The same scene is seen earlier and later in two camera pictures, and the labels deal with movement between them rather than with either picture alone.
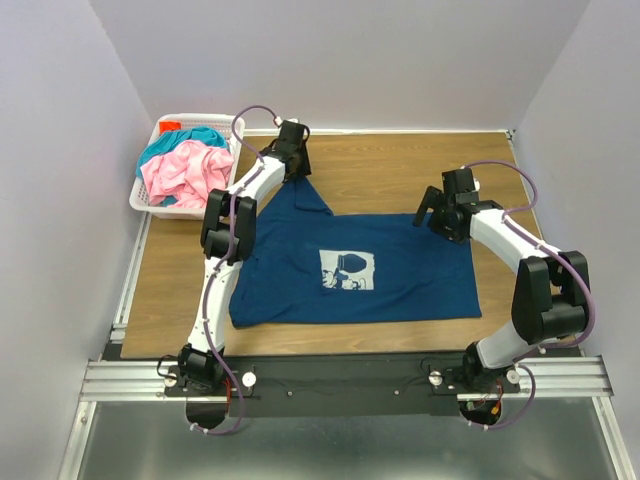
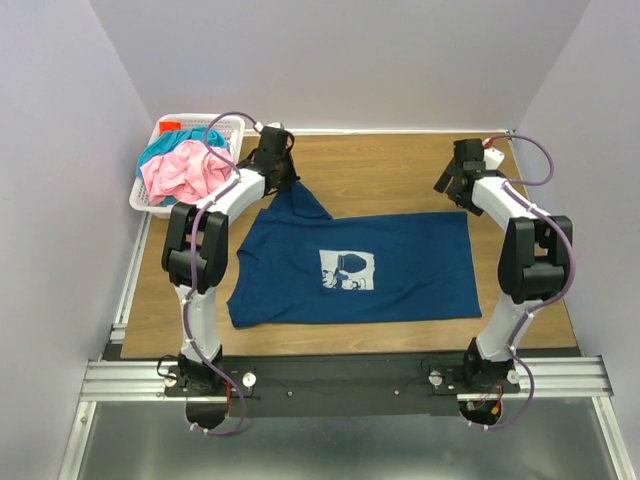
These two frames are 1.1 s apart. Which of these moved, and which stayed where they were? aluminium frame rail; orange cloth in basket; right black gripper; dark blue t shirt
Moved: right black gripper
Stayed: orange cloth in basket; dark blue t shirt; aluminium frame rail
